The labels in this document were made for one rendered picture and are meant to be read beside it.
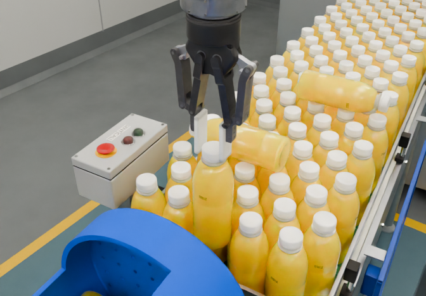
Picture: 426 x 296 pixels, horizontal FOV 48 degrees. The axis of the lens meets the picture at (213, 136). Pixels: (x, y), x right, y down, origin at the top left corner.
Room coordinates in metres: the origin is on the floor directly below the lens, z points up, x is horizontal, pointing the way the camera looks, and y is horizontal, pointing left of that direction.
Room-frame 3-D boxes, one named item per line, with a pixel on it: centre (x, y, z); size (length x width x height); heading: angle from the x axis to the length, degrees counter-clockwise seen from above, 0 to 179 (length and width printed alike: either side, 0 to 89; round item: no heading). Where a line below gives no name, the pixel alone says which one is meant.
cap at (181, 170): (0.73, 0.06, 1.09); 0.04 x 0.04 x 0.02
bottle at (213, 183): (0.62, 0.00, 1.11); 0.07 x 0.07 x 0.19
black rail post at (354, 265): (0.59, -0.26, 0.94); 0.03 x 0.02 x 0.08; 151
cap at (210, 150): (0.62, 0.00, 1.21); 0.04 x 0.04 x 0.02
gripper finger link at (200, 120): (0.63, 0.02, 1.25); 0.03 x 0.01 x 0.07; 150
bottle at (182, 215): (0.66, 0.06, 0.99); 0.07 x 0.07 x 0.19
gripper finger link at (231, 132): (0.60, -0.04, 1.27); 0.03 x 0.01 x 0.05; 60
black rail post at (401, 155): (1.03, -0.50, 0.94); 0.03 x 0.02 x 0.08; 151
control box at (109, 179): (0.83, 0.19, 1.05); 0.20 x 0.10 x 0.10; 151
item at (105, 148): (0.78, 0.22, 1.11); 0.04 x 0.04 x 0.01
